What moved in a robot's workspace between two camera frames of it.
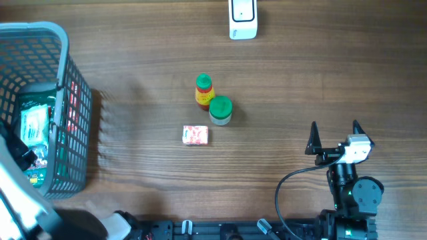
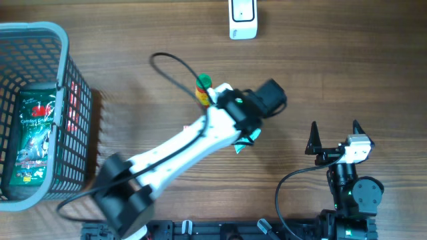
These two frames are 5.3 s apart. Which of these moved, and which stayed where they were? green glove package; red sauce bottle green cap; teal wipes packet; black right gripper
Moved: teal wipes packet
Stayed: red sauce bottle green cap; green glove package; black right gripper
